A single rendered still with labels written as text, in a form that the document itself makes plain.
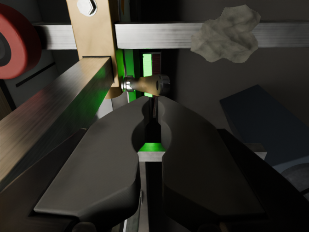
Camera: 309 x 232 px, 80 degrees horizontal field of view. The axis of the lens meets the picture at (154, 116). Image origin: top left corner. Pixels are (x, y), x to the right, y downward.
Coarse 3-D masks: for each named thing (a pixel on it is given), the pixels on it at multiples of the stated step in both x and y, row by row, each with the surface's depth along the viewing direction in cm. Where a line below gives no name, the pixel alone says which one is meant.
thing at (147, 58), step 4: (144, 56) 41; (148, 56) 41; (144, 60) 41; (148, 60) 41; (144, 64) 42; (148, 64) 42; (144, 68) 42; (148, 68) 42; (144, 72) 43; (148, 72) 43
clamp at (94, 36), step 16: (96, 0) 21; (112, 0) 22; (80, 16) 22; (96, 16) 22; (112, 16) 22; (80, 32) 23; (96, 32) 23; (112, 32) 23; (80, 48) 24; (96, 48) 24; (112, 48) 24; (112, 64) 25; (112, 96) 28
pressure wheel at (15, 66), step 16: (0, 16) 19; (16, 16) 20; (0, 32) 20; (16, 32) 20; (32, 32) 22; (0, 48) 21; (16, 48) 20; (32, 48) 22; (0, 64) 22; (16, 64) 21; (32, 64) 23
